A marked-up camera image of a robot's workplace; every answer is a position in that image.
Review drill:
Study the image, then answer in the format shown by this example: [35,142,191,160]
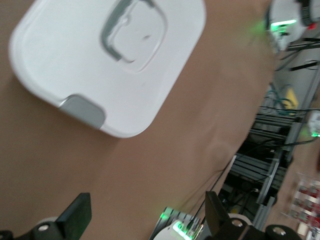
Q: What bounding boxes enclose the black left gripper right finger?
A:
[204,191,301,240]

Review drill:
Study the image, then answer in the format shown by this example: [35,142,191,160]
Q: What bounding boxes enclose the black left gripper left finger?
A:
[0,192,92,240]

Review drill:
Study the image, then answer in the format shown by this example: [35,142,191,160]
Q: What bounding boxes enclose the clear rack red items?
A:
[279,172,320,240]

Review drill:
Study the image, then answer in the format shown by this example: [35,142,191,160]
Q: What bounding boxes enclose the white device green light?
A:
[306,109,320,138]

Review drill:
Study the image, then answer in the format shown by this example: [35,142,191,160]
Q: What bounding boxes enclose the yellow sign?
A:
[281,86,300,111]

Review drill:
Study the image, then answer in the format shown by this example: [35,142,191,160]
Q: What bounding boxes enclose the white lunch box grey clips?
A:
[8,0,207,139]

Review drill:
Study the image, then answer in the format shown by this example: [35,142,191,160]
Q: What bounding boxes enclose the black base supply cable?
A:
[196,178,222,219]
[174,169,226,210]

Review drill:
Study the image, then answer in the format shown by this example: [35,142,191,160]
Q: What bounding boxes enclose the aluminium frame rack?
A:
[219,37,320,226]

